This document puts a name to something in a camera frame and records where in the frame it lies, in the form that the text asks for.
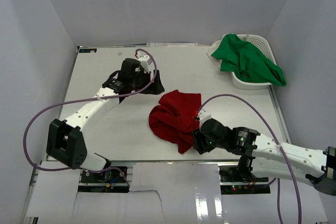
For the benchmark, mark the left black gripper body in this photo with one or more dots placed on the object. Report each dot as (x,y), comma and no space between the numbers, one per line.
(155,83)

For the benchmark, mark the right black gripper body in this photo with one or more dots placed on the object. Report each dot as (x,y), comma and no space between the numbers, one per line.
(198,143)

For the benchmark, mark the red t shirt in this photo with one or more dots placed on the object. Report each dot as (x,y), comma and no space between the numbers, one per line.
(173,118)

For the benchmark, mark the green t shirt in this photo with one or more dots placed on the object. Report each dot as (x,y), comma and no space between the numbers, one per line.
(246,58)

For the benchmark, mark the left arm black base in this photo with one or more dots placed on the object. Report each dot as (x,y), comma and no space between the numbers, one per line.
(111,181)

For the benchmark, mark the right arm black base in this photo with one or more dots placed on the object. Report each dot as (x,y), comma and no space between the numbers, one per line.
(232,183)

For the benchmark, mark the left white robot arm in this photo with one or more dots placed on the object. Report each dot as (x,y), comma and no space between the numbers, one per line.
(66,138)

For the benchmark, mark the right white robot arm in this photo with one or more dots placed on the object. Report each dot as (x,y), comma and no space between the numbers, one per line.
(260,156)

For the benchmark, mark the black label sticker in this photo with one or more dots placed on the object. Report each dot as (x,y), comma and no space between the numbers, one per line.
(87,50)

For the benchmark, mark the white t shirt in basket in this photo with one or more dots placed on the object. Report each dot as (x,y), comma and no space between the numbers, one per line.
(211,50)

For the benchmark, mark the white plastic laundry basket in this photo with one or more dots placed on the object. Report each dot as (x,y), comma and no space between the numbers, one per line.
(258,64)

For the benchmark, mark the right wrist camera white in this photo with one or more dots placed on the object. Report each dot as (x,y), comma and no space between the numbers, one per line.
(202,116)

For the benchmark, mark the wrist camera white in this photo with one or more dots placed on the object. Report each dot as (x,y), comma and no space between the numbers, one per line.
(202,116)
(146,62)

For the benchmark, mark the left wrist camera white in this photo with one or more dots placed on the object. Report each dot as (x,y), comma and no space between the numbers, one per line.
(146,62)

